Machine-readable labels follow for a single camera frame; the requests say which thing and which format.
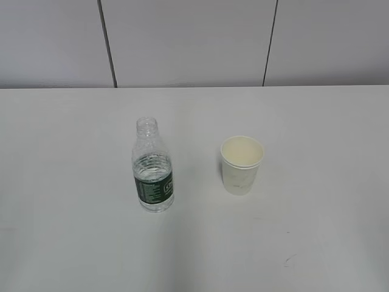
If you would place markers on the clear green-label water bottle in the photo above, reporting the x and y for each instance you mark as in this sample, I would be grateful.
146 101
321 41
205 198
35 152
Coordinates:
152 167

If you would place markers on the white paper cup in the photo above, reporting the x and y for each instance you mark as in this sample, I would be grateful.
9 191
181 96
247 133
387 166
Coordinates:
241 157

